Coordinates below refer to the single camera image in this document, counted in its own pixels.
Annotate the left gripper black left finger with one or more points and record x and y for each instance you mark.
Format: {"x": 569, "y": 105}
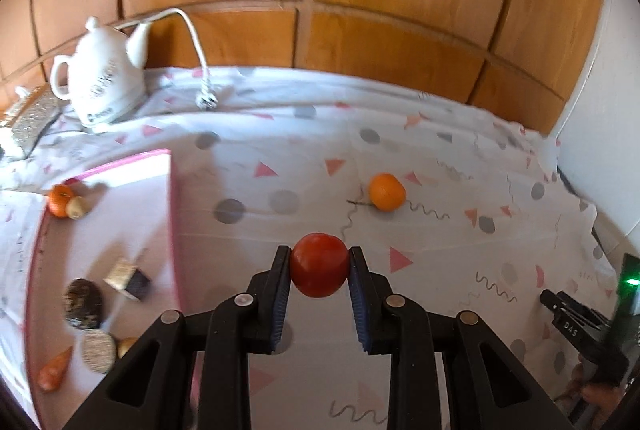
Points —
{"x": 150, "y": 387}

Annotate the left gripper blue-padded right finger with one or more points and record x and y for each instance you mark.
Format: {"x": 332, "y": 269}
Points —
{"x": 445, "y": 369}

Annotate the orange carrot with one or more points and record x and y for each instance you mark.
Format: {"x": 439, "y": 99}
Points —
{"x": 51, "y": 376}

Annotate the red tomato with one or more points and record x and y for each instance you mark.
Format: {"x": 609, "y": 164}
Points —
{"x": 319, "y": 265}

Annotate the orange mandarin with stem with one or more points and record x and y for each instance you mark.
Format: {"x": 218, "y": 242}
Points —
{"x": 58, "y": 198}

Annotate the person's right hand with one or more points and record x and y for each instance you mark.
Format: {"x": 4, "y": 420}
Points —
{"x": 604, "y": 397}

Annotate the dark cylinder grainy top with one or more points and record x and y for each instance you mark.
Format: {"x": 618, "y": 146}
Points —
{"x": 98, "y": 351}

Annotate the dark brown round cake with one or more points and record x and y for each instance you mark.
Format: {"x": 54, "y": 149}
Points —
{"x": 83, "y": 305}

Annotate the dark cylinder cream end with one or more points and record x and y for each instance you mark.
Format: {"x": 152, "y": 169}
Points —
{"x": 126, "y": 278}

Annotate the pink-rimmed white tray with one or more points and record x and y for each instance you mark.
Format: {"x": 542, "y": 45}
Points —
{"x": 131, "y": 216}

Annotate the patterned white tablecloth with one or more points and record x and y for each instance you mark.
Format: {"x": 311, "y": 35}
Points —
{"x": 486, "y": 226}

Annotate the small yellow-green fruit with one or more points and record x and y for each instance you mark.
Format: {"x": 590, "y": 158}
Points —
{"x": 76, "y": 208}

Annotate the ornate silver tissue box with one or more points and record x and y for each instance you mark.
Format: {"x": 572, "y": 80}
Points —
{"x": 23, "y": 123}

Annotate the white ceramic electric kettle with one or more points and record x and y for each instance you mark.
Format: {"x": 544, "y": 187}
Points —
{"x": 103, "y": 79}

